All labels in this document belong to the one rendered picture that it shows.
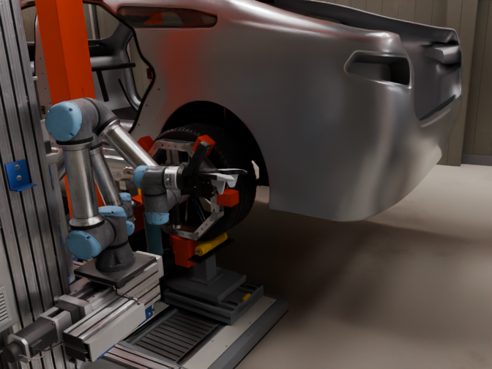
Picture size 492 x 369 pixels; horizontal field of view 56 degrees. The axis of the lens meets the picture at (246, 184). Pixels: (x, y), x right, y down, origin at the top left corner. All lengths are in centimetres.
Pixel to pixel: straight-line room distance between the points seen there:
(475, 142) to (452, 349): 395
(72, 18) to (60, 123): 108
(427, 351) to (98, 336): 179
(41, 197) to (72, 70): 94
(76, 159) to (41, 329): 56
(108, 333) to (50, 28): 152
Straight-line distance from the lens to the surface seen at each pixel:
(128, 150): 165
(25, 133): 171
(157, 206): 152
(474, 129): 640
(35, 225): 178
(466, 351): 288
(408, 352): 278
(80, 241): 167
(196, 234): 257
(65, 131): 156
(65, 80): 253
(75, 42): 256
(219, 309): 274
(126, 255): 184
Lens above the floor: 164
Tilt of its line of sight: 18 degrees down
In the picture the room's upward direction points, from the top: 2 degrees counter-clockwise
